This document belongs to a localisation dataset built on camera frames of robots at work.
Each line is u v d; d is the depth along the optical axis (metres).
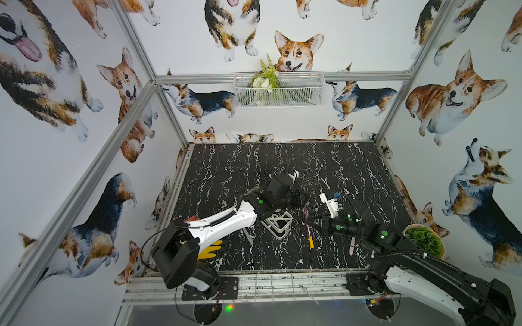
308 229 0.72
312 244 0.84
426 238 0.74
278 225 0.83
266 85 0.83
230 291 0.73
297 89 0.92
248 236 0.86
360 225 0.56
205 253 0.81
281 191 0.60
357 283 0.73
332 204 0.69
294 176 0.64
